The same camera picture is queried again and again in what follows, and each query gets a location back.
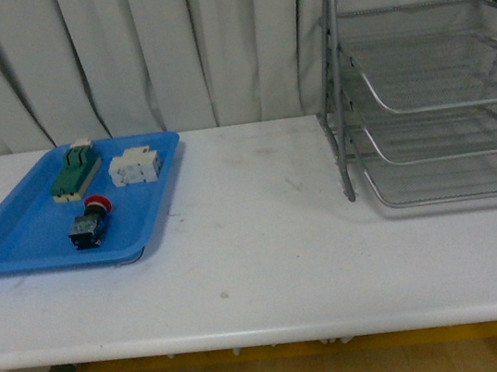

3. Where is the silver mesh tray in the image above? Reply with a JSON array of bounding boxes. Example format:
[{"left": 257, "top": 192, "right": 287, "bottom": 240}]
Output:
[
  {"left": 329, "top": 50, "right": 497, "bottom": 177},
  {"left": 347, "top": 123, "right": 497, "bottom": 208},
  {"left": 336, "top": 0, "right": 497, "bottom": 115}
]

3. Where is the red emergency stop button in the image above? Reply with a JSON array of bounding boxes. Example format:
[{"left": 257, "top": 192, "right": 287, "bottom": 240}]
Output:
[{"left": 68, "top": 194, "right": 113, "bottom": 251}]

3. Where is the white circuit breaker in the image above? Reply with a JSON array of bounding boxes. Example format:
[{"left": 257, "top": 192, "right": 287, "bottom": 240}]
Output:
[{"left": 108, "top": 145, "right": 161, "bottom": 188}]

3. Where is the white curtain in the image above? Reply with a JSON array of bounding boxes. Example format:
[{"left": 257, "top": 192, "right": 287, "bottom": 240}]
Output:
[{"left": 0, "top": 0, "right": 321, "bottom": 155}]

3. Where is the blue plastic tray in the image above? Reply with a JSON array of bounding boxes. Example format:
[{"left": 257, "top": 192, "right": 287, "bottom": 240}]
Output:
[{"left": 0, "top": 131, "right": 180, "bottom": 274}]

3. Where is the silver mesh rack frame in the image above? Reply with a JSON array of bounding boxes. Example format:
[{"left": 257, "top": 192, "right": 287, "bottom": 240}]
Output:
[{"left": 300, "top": 0, "right": 497, "bottom": 205}]

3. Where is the green knife switch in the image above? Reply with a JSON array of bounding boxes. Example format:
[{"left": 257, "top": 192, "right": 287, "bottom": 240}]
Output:
[{"left": 50, "top": 139, "right": 102, "bottom": 204}]

